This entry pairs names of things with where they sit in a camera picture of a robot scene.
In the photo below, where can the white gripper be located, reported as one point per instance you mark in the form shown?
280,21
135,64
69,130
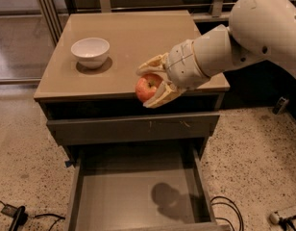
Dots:
183,64

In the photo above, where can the red apple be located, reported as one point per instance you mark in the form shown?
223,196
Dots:
147,86

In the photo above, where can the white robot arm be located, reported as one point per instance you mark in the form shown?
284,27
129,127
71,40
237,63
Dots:
258,30

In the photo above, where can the closed grey top drawer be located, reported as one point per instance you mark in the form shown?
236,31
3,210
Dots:
132,128

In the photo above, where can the grey drawer cabinet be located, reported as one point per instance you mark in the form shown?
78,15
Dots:
70,91

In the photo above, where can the open grey middle drawer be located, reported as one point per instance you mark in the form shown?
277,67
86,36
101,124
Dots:
140,186

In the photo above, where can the white ceramic bowl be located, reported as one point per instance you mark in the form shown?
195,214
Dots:
91,53

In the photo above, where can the small grey floor device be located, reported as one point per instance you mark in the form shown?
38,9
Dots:
280,106

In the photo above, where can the blue tape piece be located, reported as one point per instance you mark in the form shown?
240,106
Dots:
68,163

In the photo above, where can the white power strip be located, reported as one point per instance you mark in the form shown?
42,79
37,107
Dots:
282,215

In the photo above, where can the black power adapter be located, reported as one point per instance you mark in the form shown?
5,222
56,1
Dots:
18,215

